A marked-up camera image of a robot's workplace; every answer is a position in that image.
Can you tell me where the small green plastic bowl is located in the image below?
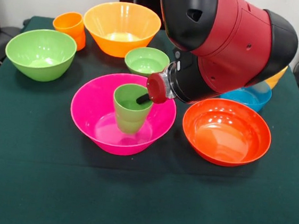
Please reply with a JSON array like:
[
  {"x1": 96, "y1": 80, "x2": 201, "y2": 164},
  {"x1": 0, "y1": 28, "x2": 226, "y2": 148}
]
[{"x1": 122, "y1": 44, "x2": 172, "y2": 80}]

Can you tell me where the dark grey floor case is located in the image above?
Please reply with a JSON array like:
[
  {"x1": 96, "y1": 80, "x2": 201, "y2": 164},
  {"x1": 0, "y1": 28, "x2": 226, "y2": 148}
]
[{"x1": 0, "y1": 25, "x2": 22, "y2": 63}]

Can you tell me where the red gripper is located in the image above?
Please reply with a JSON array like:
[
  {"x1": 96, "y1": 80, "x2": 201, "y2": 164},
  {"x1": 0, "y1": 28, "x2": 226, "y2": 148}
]
[{"x1": 136, "y1": 70, "x2": 171, "y2": 108}]

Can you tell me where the green plastic cup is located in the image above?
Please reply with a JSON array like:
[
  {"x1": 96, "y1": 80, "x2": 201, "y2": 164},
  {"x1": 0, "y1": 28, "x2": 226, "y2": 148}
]
[{"x1": 110, "y1": 81, "x2": 157, "y2": 137}]

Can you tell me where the yellow plastic cup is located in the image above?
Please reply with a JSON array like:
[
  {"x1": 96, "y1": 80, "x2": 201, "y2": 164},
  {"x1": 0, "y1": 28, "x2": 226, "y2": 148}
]
[{"x1": 263, "y1": 63, "x2": 288, "y2": 92}]

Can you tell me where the pink plastic bowl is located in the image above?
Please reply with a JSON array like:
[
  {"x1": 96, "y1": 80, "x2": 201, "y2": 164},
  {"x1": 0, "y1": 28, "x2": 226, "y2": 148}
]
[{"x1": 66, "y1": 68, "x2": 181, "y2": 161}]

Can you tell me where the blue plastic bowl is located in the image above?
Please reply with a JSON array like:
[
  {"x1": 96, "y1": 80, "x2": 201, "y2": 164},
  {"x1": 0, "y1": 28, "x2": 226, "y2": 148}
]
[{"x1": 219, "y1": 76, "x2": 274, "y2": 114}]

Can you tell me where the red plastic bowl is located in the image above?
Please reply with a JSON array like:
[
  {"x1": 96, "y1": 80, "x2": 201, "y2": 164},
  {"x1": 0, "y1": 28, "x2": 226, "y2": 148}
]
[{"x1": 178, "y1": 94, "x2": 276, "y2": 171}]

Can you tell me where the orange plastic cup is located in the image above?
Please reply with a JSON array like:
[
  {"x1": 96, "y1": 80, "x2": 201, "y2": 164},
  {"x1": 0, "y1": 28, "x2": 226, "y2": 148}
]
[{"x1": 50, "y1": 10, "x2": 90, "y2": 52}]

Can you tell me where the large green plastic bowl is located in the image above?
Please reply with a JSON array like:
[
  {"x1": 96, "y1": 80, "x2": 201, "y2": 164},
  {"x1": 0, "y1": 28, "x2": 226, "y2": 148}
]
[{"x1": 2, "y1": 24, "x2": 79, "y2": 85}]

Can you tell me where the dark green table cloth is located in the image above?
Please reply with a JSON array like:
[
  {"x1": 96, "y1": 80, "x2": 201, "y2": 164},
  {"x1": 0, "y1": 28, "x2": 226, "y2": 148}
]
[{"x1": 0, "y1": 12, "x2": 299, "y2": 224}]

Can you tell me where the large orange plastic bowl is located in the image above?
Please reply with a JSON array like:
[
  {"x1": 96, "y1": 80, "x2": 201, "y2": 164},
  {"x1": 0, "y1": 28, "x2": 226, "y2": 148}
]
[{"x1": 79, "y1": 0, "x2": 164, "y2": 62}]

